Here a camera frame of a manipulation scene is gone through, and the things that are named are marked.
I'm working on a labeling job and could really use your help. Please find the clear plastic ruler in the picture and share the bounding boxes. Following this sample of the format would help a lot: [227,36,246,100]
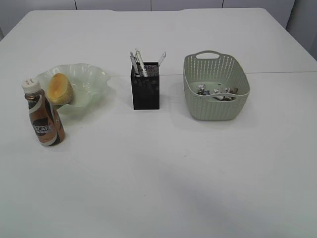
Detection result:
[158,52,166,67]

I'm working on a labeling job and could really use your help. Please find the green plastic basket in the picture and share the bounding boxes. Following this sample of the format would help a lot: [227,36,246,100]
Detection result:
[183,51,250,121]

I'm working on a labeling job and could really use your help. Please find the white grey pen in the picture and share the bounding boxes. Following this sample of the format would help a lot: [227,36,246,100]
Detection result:
[130,52,139,75]

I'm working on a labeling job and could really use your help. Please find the brown coffee bottle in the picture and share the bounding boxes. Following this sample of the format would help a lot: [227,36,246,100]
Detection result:
[22,79,65,146]

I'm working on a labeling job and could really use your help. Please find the black mesh pen holder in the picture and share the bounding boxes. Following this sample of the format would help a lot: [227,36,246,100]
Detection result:
[131,62,160,110]

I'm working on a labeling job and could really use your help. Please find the translucent green wavy bowl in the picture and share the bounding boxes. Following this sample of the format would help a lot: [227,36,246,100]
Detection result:
[35,63,110,115]

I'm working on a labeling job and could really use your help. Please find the beige grip pen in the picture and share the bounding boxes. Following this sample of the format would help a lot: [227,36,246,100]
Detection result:
[135,48,148,77]

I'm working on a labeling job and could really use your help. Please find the yellow bread loaf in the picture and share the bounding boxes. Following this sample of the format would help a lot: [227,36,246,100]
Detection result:
[47,73,74,105]

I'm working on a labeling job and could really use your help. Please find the large paper ball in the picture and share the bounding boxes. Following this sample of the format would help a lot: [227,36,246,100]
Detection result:
[213,87,238,101]

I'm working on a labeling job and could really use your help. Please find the small paper ball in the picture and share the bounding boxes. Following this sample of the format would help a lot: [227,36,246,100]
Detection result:
[197,84,210,96]

